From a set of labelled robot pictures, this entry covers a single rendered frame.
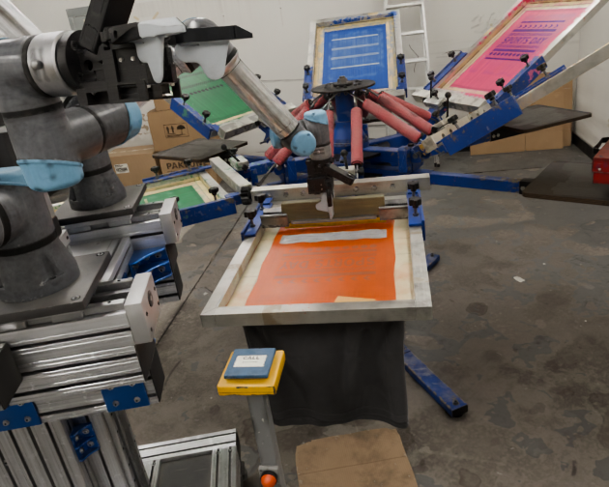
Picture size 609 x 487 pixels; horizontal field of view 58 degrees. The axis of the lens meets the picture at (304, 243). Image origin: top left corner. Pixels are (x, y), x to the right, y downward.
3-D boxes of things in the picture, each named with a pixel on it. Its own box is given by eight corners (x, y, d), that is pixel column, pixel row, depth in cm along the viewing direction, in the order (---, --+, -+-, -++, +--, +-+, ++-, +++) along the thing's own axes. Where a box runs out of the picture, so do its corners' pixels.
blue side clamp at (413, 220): (425, 240, 174) (424, 220, 172) (409, 241, 175) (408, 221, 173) (420, 206, 201) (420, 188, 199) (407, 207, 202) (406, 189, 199)
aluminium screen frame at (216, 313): (432, 320, 131) (432, 306, 129) (202, 327, 141) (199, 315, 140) (417, 203, 201) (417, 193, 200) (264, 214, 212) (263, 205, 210)
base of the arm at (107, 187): (64, 214, 144) (51, 178, 140) (78, 196, 157) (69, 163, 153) (121, 205, 144) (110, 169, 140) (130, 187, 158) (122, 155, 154)
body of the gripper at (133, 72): (188, 97, 66) (108, 102, 70) (178, 20, 64) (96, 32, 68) (151, 100, 59) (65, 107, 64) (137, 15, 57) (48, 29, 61)
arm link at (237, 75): (206, 6, 137) (328, 140, 160) (200, 8, 147) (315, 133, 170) (175, 40, 138) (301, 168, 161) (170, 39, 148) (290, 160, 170)
